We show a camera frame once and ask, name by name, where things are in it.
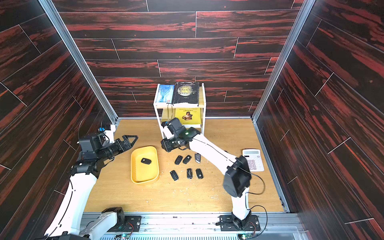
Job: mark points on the yellow storage tray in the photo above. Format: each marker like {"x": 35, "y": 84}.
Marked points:
{"x": 142, "y": 174}

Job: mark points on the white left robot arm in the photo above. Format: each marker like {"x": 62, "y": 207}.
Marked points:
{"x": 97, "y": 150}

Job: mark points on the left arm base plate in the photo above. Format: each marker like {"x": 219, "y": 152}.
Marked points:
{"x": 131, "y": 224}

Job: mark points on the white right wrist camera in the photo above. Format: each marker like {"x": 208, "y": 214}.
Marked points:
{"x": 165, "y": 130}

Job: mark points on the black car key with ring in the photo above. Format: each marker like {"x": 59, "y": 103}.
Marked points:
{"x": 197, "y": 158}

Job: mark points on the white calculator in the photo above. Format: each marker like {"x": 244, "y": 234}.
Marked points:
{"x": 254, "y": 159}

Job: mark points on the aluminium rail frame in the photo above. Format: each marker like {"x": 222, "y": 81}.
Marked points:
{"x": 202, "y": 226}

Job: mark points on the black hardcover book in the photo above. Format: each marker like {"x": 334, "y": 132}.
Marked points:
{"x": 186, "y": 94}

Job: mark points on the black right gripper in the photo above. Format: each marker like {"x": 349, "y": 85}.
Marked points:
{"x": 167, "y": 144}

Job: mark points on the white metal shelf rack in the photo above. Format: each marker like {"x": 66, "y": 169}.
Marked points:
{"x": 166, "y": 112}

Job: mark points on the black flip car key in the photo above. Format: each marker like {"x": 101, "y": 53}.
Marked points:
{"x": 174, "y": 175}

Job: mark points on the yellow book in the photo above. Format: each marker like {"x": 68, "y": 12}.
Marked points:
{"x": 189, "y": 116}

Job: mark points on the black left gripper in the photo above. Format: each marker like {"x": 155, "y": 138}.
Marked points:
{"x": 126, "y": 144}

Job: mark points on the blue book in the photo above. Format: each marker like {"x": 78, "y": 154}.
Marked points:
{"x": 165, "y": 94}

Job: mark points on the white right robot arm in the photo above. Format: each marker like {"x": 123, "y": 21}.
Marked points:
{"x": 236, "y": 171}

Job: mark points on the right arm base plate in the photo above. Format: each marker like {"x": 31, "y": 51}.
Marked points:
{"x": 230, "y": 223}

